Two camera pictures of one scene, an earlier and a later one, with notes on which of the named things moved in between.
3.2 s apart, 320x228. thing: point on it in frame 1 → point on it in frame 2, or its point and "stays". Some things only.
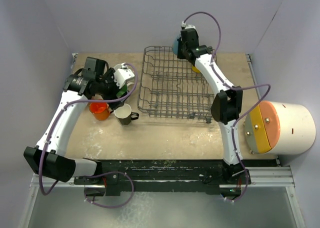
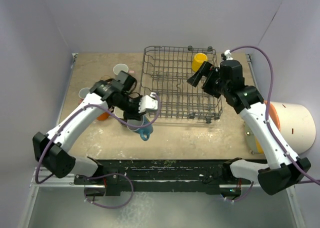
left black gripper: [109, 76] → [135, 115]
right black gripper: [179, 55] → [206, 70]
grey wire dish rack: [169, 87] stays
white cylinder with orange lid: [280, 128] stays
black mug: [124, 115] stays
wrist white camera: [183, 25] → [228, 54]
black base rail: [164, 176] stays
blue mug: [175, 45] → [144, 132]
